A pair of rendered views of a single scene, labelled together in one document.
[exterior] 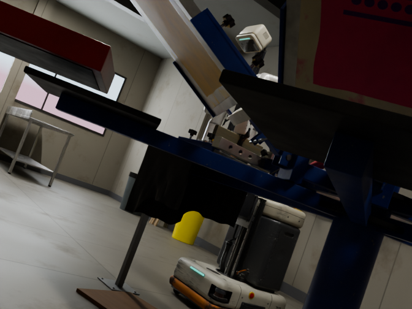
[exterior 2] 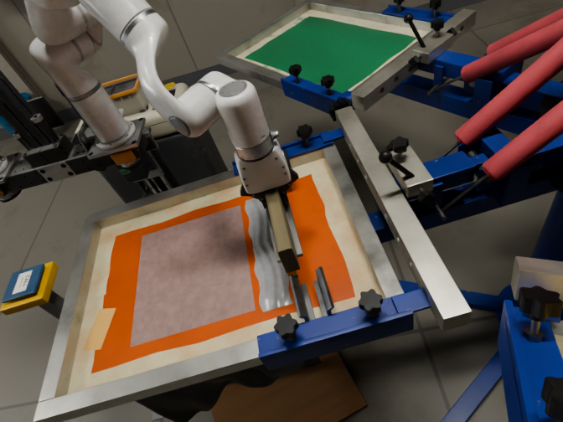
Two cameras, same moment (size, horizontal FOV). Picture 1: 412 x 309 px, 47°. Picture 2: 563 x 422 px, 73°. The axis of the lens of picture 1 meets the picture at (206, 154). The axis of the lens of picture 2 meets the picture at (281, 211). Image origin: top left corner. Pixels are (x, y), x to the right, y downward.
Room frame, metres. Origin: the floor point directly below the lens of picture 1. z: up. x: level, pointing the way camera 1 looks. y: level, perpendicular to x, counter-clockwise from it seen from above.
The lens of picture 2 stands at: (2.10, 0.31, 1.69)
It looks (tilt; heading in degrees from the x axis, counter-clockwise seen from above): 46 degrees down; 313
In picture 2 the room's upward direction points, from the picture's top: 21 degrees counter-clockwise
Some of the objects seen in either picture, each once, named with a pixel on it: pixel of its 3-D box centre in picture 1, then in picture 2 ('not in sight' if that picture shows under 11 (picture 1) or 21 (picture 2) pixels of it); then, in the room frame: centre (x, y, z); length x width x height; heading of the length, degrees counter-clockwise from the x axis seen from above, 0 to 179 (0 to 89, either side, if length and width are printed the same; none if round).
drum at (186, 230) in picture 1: (189, 220); not in sight; (7.44, -0.13, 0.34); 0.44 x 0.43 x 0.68; 33
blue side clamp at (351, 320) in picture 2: (196, 148); (334, 331); (2.32, 0.06, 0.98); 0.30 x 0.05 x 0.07; 38
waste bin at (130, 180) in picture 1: (137, 194); not in sight; (9.00, 0.95, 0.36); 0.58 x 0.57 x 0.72; 33
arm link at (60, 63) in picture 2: not in sight; (68, 61); (3.12, -0.23, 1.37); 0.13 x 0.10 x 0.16; 83
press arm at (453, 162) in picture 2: (281, 168); (431, 177); (2.24, -0.36, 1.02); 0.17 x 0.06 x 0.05; 38
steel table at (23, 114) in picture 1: (29, 143); not in sight; (8.79, 3.17, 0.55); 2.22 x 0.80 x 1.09; 33
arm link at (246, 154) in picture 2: not in sight; (256, 141); (2.52, -0.14, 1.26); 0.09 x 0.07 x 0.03; 38
